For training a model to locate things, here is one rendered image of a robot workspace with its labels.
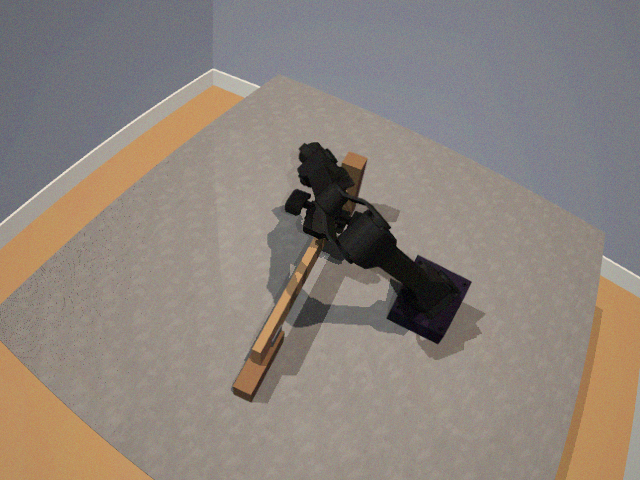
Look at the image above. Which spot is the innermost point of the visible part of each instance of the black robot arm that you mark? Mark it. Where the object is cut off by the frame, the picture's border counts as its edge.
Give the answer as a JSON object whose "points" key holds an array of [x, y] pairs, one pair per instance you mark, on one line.
{"points": [[367, 242]]}

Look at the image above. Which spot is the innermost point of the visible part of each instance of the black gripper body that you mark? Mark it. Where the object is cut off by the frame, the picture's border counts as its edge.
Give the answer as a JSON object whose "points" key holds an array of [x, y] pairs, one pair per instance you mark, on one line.
{"points": [[299, 199]]}

